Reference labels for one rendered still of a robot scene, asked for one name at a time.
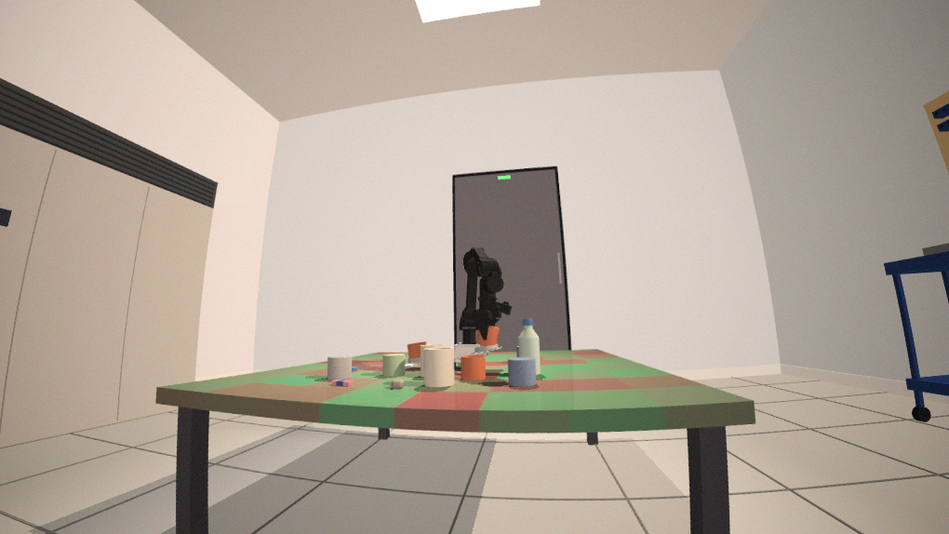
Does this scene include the pale green cylinder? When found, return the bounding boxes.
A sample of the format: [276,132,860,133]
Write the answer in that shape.
[382,354,406,377]

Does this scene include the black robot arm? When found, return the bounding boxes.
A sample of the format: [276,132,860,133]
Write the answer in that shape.
[459,247,513,344]

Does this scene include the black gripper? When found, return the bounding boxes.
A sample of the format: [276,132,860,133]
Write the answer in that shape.
[472,294,501,340]

